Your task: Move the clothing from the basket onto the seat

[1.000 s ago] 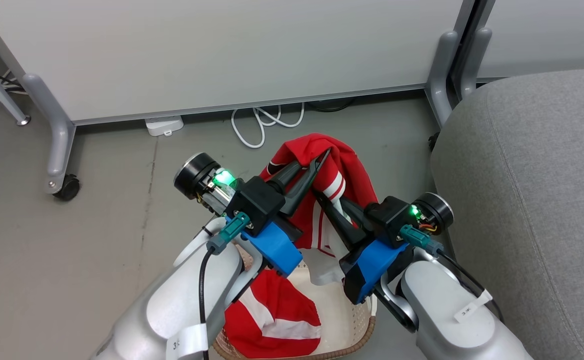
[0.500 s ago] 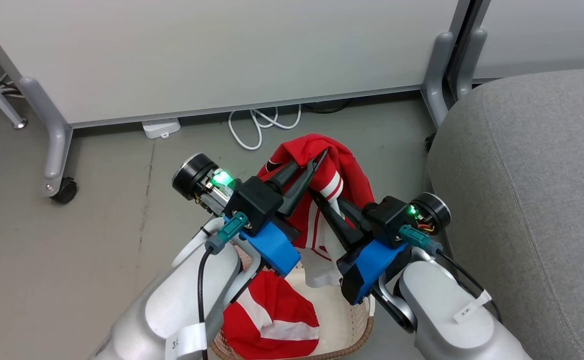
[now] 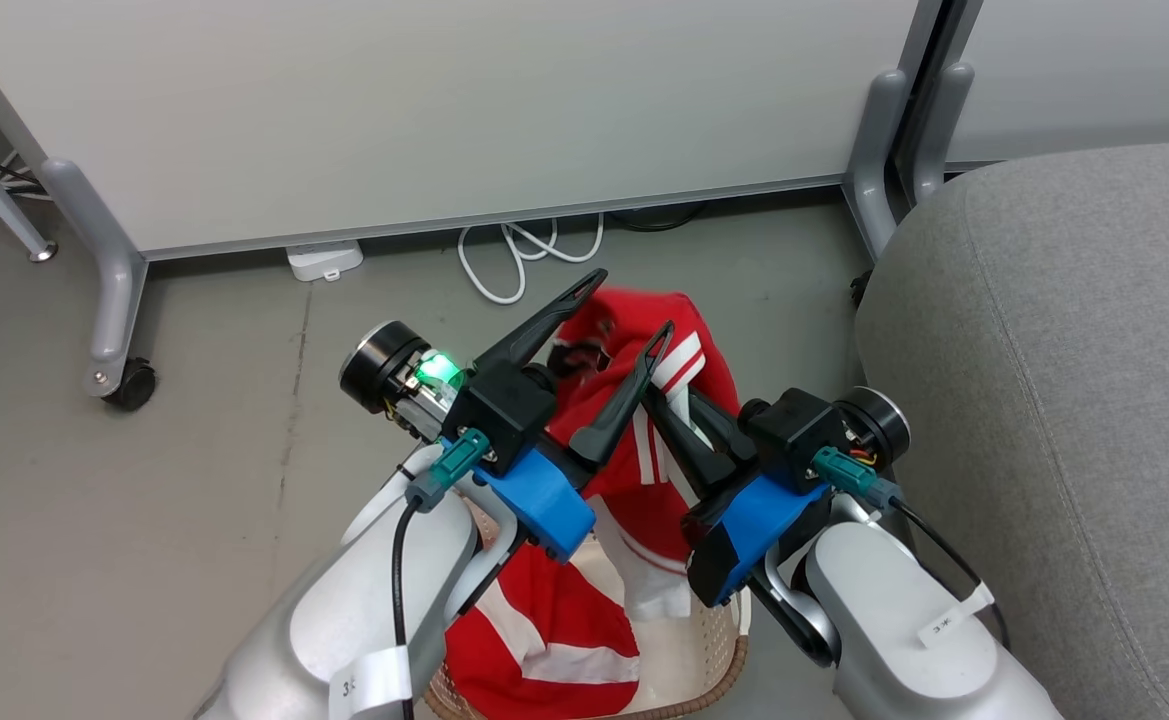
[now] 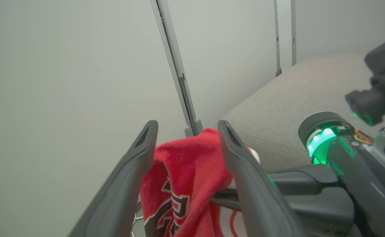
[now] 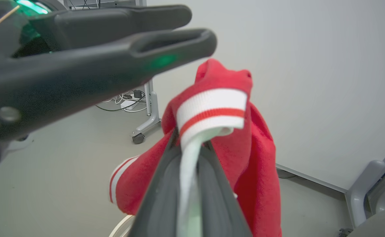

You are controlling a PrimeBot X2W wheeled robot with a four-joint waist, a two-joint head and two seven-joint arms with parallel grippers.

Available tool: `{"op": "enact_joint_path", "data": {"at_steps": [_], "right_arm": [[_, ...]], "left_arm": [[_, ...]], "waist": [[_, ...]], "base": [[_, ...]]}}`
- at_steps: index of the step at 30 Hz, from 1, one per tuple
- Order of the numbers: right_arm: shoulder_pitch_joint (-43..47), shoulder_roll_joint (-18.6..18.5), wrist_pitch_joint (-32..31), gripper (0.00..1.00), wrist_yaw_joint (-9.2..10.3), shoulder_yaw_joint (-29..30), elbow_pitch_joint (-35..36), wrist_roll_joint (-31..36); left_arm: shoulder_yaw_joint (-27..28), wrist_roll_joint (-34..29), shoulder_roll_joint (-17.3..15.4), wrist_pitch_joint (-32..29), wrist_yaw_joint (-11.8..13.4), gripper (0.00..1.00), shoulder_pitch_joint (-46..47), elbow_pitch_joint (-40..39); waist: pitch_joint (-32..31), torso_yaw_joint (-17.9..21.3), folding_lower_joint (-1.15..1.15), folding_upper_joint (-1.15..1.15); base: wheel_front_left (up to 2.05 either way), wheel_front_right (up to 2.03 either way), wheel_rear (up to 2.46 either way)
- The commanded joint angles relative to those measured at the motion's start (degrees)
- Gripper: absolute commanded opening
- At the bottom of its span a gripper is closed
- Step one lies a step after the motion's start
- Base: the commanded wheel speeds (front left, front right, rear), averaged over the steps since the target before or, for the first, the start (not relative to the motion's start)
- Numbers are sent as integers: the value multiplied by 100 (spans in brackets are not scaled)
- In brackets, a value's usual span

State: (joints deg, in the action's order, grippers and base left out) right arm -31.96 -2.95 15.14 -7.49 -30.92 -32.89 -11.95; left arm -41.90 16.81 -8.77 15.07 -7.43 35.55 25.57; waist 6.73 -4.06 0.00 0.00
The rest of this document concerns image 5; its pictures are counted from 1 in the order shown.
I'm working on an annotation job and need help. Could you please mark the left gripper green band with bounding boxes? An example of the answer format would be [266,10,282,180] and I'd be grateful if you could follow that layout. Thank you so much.
[0,0,218,166]

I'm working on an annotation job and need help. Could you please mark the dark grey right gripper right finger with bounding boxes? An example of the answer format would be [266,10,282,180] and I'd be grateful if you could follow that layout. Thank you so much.
[197,141,253,237]

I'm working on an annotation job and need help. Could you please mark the grey metal frame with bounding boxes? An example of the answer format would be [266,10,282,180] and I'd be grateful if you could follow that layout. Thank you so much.
[345,134,385,228]

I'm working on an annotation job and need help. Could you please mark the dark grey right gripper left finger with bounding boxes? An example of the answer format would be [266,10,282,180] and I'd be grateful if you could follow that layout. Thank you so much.
[129,129,181,237]

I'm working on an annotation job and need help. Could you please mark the white power strip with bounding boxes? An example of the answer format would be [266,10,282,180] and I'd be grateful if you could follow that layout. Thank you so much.
[120,97,140,110]

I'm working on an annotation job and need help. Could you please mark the red garment with white stripes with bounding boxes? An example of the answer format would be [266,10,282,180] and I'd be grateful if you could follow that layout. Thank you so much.
[109,58,283,237]

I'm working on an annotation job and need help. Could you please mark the cables and power strip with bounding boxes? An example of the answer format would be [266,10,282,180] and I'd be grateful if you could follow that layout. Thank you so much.
[95,90,147,113]

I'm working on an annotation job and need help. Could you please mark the grey stand leg with caster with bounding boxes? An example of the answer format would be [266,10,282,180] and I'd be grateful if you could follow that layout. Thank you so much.
[130,80,162,145]

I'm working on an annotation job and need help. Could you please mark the cream laundry basket rim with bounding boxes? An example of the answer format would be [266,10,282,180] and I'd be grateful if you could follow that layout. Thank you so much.
[109,214,137,237]

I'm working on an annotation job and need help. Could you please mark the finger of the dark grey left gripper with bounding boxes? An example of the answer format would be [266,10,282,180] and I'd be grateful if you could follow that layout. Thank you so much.
[30,4,193,52]

